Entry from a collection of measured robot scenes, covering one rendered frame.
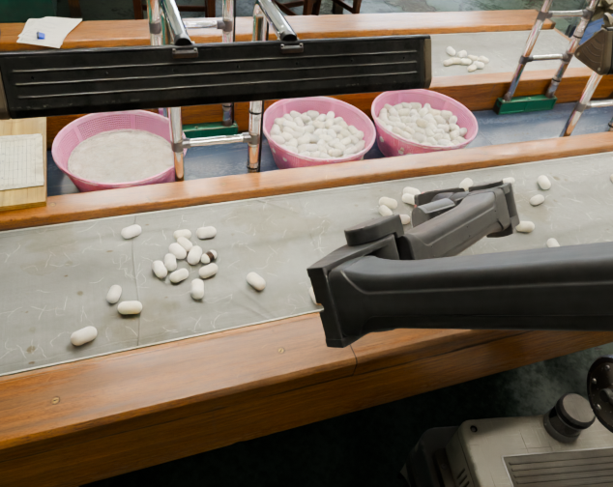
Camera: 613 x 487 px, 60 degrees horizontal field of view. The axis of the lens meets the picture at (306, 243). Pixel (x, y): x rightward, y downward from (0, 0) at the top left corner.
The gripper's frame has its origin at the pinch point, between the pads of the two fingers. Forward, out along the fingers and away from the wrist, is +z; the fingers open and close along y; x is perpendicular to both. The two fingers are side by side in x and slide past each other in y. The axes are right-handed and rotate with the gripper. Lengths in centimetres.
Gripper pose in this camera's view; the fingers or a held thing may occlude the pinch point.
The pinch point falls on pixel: (418, 208)
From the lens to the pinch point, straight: 110.1
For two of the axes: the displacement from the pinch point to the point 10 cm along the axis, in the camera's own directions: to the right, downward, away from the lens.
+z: -3.1, -0.7, 9.5
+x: 1.3, 9.9, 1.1
